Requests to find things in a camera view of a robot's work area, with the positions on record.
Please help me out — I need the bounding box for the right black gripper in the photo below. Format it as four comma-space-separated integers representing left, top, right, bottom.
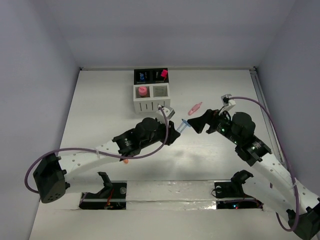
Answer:
187, 106, 241, 145

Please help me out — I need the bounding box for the blue correction tape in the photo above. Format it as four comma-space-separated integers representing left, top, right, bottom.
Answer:
176, 119, 191, 134

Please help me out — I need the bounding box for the pink correction tape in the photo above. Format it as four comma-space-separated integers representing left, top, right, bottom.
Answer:
188, 102, 203, 116

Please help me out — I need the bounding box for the pink cap black highlighter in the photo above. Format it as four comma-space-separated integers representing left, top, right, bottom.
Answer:
160, 69, 168, 81

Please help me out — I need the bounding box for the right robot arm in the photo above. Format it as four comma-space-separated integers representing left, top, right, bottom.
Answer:
187, 109, 320, 240

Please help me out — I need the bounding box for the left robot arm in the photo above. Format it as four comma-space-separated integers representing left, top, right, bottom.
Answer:
33, 117, 181, 204

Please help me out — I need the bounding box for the white slotted container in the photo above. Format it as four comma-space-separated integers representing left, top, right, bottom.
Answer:
133, 83, 171, 114

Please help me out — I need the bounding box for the black slotted container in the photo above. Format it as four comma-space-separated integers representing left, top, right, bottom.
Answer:
133, 68, 169, 85

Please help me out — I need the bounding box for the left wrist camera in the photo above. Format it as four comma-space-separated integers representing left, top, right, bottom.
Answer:
156, 106, 175, 122

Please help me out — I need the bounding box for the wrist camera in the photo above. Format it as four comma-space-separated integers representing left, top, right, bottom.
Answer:
220, 93, 236, 113
156, 106, 175, 122

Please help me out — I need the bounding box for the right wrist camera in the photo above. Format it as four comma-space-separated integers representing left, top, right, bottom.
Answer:
220, 93, 236, 113

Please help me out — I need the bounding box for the aluminium rail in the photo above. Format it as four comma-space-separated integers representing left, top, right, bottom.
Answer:
249, 69, 288, 169

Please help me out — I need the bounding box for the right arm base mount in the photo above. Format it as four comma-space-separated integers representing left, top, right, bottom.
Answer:
211, 170, 263, 210

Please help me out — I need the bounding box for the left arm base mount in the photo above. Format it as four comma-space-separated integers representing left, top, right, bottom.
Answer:
78, 171, 127, 210

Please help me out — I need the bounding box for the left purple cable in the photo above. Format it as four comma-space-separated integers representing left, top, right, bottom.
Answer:
24, 108, 169, 194

